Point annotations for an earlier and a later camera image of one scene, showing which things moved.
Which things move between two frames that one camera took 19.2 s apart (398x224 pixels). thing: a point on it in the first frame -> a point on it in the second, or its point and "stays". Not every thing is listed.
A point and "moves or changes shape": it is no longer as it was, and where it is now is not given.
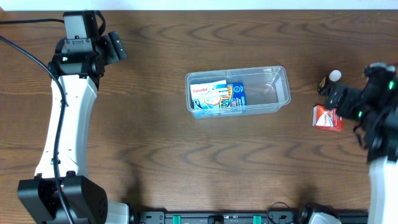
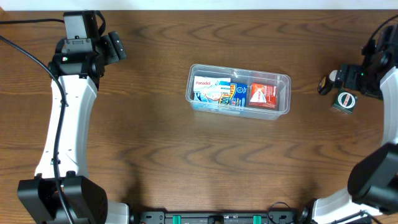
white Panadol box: [209, 94] moves or changes shape
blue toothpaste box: [236, 96] stays
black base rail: [230, 217] stays
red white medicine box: [329, 119] -> [263, 95]
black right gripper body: [337, 98] -> [339, 76]
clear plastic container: [237, 91] moves or changes shape
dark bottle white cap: [323, 86] stays
